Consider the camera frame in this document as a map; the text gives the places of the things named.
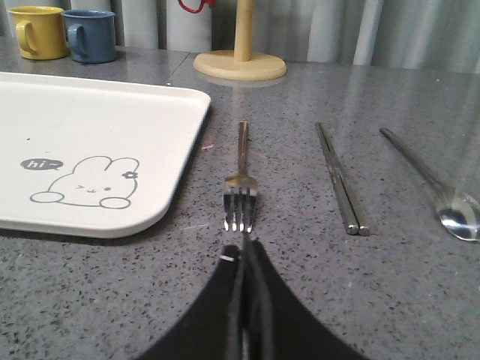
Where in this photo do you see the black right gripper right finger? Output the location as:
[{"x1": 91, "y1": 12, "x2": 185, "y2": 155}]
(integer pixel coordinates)
[{"x1": 242, "y1": 239, "x2": 365, "y2": 359}]

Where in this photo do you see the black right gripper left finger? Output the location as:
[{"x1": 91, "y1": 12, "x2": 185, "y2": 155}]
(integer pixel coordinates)
[{"x1": 140, "y1": 245, "x2": 243, "y2": 359}]

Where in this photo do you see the wooden mug tree stand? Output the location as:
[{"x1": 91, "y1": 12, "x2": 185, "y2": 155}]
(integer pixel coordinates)
[{"x1": 193, "y1": 0, "x2": 287, "y2": 81}]

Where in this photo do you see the cream rabbit serving tray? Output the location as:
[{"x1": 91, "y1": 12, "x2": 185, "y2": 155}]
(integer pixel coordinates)
[{"x1": 1, "y1": 72, "x2": 211, "y2": 239}]

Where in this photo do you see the blue enamel mug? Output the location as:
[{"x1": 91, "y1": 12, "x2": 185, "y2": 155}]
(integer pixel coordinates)
[{"x1": 61, "y1": 9, "x2": 117, "y2": 64}]

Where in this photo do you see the silver metal spoon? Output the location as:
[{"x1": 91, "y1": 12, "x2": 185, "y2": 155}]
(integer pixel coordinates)
[{"x1": 379, "y1": 127, "x2": 479, "y2": 242}]

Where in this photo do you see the yellow enamel mug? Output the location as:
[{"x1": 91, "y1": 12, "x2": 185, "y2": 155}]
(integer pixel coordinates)
[{"x1": 7, "y1": 5, "x2": 68, "y2": 60}]

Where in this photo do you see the silver metal fork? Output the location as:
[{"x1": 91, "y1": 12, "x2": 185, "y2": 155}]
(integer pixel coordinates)
[{"x1": 223, "y1": 121, "x2": 258, "y2": 233}]

